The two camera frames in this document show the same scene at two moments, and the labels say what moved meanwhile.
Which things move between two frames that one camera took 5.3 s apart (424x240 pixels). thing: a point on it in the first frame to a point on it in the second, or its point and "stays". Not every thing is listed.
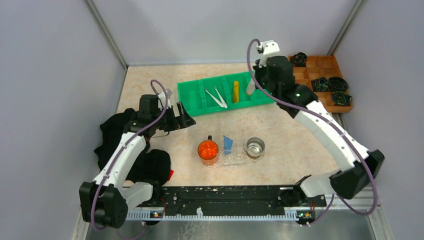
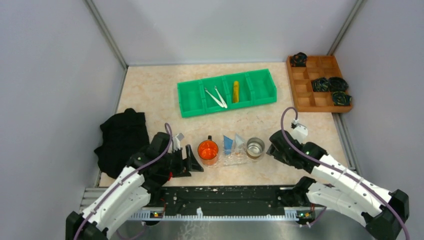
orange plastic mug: x=208 y=151 stays
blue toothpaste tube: x=228 y=143 stays
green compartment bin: x=220 y=93 stays
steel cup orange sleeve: x=255 y=148 stays
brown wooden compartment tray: x=321 y=66 stays
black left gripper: x=174 y=116 to x=182 y=162
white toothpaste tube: x=250 y=87 to x=239 y=145
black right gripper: x=262 y=77 to x=276 y=145
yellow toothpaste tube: x=236 y=85 stays
